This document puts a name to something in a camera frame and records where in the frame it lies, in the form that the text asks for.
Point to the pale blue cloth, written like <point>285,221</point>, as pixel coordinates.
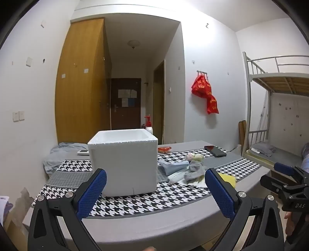
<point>177,177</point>

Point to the grey cloth on bunk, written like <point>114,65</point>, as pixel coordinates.
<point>264,148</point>

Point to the leaning wooden boards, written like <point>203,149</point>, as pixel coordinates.
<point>242,135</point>

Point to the yellow cloth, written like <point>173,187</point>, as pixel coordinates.
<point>228,179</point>

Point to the houndstooth grey bed sheet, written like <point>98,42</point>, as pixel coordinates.
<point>144,201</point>

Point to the light wooden side door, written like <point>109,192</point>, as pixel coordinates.
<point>159,108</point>

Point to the person's right hand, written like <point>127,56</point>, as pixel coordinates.
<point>289,223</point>

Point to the grey sock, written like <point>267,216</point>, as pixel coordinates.
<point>195,170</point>

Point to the grey-blue crumpled cloth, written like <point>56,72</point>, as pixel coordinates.
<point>62,152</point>

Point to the white double wall socket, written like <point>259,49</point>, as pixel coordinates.
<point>18,115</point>

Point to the wooden wardrobe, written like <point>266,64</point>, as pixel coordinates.
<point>79,96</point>

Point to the white paper notices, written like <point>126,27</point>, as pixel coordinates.
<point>126,93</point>

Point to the dark brown entrance door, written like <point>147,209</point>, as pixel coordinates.
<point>125,115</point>

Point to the black smartphone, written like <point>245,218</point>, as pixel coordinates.
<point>215,151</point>

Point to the white remote control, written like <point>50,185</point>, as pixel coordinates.
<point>83,152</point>

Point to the blue paper notice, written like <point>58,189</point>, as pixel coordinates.
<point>131,101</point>

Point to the red snack packet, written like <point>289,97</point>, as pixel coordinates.
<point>164,150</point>

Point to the metal wall hook rack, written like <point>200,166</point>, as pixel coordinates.
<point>202,72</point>

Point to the grey metal bunk bed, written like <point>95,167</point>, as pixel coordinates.
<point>272,79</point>

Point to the red plastic bags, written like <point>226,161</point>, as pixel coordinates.
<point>205,91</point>

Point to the white foam box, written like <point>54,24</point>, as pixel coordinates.
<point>123,164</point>

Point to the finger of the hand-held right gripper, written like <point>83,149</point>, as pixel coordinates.
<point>283,168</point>
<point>271,183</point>

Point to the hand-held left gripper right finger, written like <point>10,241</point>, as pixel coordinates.
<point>218,193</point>

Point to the white pump bottle red top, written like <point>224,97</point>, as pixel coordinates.
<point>149,126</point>

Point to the colourful printed cloth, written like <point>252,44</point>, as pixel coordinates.
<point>8,207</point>

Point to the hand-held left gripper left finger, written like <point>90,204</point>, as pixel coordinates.
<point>93,193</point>

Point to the round ceiling lamp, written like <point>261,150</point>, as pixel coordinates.
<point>134,44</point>

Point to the pale pink and green socks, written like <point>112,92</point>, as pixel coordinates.
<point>195,157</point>

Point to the white square wall plate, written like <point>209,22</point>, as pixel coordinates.
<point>29,61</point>

